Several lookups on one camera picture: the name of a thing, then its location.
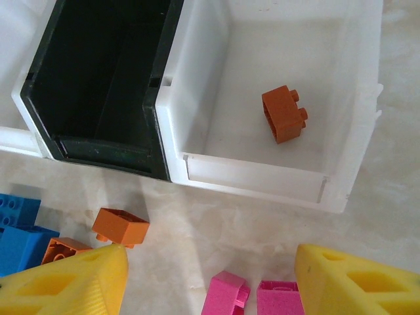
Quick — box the blue lego brick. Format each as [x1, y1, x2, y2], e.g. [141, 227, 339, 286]
[0, 224, 61, 278]
[0, 192, 42, 228]

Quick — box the black plastic bin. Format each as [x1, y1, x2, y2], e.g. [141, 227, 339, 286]
[20, 0, 184, 182]

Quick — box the pink lego brick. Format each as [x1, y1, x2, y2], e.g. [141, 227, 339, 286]
[200, 270, 252, 315]
[256, 280, 306, 315]

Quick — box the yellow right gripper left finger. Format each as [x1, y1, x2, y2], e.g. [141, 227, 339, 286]
[0, 244, 129, 315]

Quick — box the white plastic bin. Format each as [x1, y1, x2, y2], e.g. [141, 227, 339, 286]
[0, 0, 63, 158]
[154, 0, 385, 216]

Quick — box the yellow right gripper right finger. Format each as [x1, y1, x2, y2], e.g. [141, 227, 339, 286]
[294, 243, 420, 315]

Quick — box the orange lego brick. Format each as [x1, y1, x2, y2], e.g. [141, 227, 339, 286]
[91, 207, 151, 249]
[41, 237, 95, 266]
[261, 85, 309, 145]

